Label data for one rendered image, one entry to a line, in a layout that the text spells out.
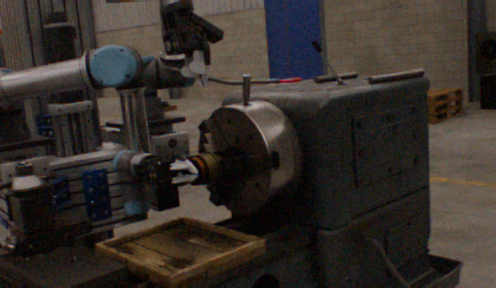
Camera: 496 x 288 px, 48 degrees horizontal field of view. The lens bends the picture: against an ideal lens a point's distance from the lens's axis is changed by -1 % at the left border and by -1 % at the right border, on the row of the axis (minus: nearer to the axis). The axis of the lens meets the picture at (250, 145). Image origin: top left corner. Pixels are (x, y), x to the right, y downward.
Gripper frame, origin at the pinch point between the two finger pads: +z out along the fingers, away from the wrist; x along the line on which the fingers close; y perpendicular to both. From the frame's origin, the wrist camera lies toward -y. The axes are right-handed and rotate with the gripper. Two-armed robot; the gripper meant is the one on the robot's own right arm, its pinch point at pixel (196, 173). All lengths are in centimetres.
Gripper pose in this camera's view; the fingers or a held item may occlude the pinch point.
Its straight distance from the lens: 146.5
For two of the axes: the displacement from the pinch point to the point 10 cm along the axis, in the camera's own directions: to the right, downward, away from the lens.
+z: 6.7, 0.7, -7.4
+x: -0.9, -9.8, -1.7
